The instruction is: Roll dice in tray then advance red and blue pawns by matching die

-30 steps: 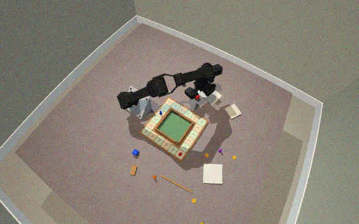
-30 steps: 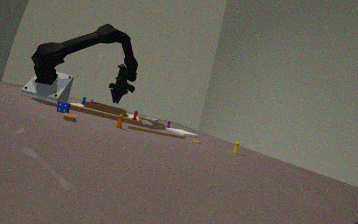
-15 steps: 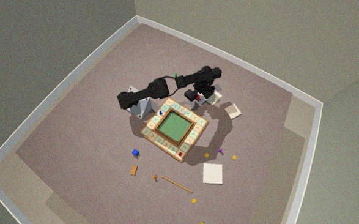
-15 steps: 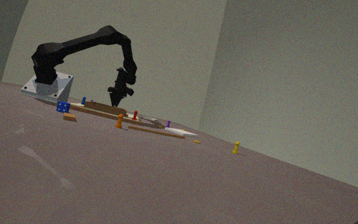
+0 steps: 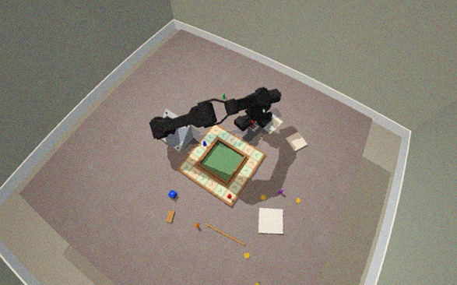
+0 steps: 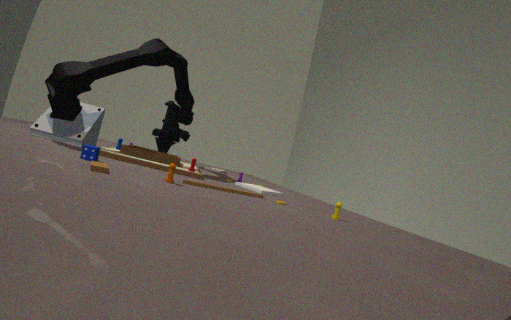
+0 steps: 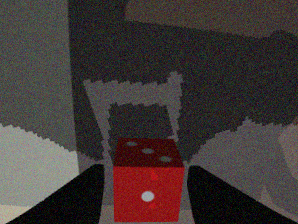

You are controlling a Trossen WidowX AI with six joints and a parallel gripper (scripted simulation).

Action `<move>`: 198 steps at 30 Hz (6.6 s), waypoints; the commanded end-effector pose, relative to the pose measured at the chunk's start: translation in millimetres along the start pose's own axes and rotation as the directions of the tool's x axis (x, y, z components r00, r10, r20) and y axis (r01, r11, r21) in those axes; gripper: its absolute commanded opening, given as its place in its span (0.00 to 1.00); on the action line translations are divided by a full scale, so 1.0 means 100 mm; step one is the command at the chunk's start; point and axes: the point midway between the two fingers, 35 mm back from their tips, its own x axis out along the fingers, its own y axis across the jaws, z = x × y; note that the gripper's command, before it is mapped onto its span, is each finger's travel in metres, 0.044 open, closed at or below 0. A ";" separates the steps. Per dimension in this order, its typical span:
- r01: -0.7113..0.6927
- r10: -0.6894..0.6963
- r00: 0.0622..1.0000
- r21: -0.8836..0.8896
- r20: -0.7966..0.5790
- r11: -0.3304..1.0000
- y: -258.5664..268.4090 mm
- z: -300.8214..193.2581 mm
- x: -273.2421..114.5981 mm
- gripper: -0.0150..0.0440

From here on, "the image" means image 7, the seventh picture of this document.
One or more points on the red die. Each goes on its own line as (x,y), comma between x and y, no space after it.
(147,181)

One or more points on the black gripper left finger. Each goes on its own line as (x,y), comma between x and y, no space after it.
(78,202)

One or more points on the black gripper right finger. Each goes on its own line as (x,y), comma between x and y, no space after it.
(213,201)

